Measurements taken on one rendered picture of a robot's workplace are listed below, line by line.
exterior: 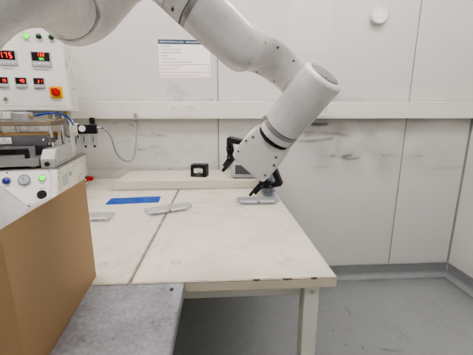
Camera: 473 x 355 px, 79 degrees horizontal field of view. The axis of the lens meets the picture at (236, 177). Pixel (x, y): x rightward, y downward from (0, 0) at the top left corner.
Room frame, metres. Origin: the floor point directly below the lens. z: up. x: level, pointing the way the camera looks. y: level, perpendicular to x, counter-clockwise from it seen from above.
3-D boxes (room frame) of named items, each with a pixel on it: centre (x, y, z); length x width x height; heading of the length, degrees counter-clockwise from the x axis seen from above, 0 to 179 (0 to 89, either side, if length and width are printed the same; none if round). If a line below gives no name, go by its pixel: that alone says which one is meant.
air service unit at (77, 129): (1.45, 0.75, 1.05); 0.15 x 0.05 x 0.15; 105
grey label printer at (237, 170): (1.63, -0.07, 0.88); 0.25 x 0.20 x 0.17; 177
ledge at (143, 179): (1.61, 0.23, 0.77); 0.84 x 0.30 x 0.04; 93
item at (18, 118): (1.30, 0.92, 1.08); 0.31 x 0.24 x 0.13; 105
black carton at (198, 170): (1.59, 0.21, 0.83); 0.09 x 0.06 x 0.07; 80
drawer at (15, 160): (1.22, 0.92, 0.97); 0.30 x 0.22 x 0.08; 15
